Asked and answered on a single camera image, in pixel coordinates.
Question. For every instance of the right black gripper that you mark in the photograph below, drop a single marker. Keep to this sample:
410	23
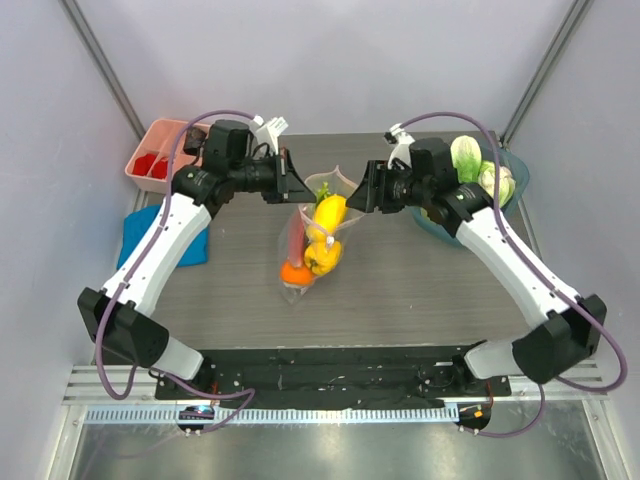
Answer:
376	185

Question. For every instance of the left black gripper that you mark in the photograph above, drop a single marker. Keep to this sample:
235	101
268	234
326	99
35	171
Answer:
288	187

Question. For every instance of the green celery stalk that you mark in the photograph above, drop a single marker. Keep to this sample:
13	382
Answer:
322	193

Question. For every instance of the yellow mango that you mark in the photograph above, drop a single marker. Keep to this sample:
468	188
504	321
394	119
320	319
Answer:
327	217

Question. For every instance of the watermelon slice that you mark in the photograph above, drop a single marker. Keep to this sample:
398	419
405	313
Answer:
296	240

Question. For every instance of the clear zip top bag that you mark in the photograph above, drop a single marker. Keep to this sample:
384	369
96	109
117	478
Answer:
339	184

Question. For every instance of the yellow bell pepper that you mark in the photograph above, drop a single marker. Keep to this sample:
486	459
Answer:
322	257

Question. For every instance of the orange tangerine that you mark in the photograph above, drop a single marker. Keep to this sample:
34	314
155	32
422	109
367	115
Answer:
298	276

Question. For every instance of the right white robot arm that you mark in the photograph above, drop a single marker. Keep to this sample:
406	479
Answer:
422	174

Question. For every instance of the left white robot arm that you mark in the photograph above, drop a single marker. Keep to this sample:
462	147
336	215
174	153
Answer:
235	158

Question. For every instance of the teal food tray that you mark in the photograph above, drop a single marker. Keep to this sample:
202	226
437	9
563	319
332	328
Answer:
450	203

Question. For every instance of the white cabbage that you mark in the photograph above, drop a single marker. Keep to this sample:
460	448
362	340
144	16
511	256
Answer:
466	158

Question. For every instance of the white cauliflower piece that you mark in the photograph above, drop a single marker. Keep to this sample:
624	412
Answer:
488	177

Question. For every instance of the dark rolls in tray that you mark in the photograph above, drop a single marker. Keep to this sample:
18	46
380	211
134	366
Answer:
194	140

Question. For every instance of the pink divided tray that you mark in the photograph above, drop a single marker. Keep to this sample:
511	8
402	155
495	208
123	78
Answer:
158	139

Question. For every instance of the red items in tray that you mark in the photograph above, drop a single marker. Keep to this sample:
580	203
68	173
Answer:
151	165

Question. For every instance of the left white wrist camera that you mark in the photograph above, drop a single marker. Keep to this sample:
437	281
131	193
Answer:
267	133

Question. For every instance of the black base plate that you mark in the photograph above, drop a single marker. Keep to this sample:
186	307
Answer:
371	378

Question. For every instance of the slotted cable duct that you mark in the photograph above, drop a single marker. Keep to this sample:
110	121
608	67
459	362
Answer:
192	415

